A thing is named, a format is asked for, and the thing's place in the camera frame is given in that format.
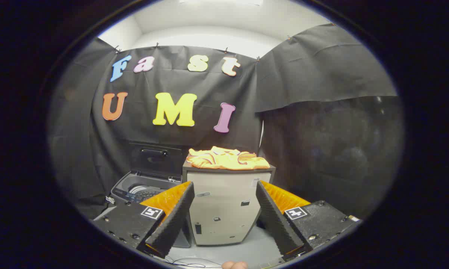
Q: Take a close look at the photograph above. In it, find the grey washing machine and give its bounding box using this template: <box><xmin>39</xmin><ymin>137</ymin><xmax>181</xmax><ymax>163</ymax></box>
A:
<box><xmin>109</xmin><ymin>170</ymin><xmax>192</xmax><ymax>248</ymax></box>

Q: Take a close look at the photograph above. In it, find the orange polo shirt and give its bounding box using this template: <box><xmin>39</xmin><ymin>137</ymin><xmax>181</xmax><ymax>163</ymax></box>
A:
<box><xmin>186</xmin><ymin>146</ymin><xmax>271</xmax><ymax>170</ymax></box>

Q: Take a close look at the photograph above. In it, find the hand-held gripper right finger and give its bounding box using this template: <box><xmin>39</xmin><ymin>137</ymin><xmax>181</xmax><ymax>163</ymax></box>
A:
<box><xmin>255</xmin><ymin>180</ymin><xmax>362</xmax><ymax>262</ymax></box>

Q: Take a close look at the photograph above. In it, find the black backdrop cloth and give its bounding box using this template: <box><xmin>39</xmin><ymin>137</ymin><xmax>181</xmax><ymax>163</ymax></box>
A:
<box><xmin>49</xmin><ymin>23</ymin><xmax>404</xmax><ymax>221</ymax></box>

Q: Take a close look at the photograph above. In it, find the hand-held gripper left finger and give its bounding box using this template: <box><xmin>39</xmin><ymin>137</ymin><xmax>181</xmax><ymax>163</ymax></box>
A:
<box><xmin>92</xmin><ymin>181</ymin><xmax>195</xmax><ymax>259</ymax></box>

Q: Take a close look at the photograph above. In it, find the thin floor cable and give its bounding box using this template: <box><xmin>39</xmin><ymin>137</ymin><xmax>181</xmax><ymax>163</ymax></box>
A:
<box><xmin>150</xmin><ymin>254</ymin><xmax>222</xmax><ymax>269</ymax></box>

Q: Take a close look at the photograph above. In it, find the beige cabinet with grey top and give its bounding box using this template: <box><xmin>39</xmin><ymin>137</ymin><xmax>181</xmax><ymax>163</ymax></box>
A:
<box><xmin>182</xmin><ymin>161</ymin><xmax>276</xmax><ymax>246</ymax></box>

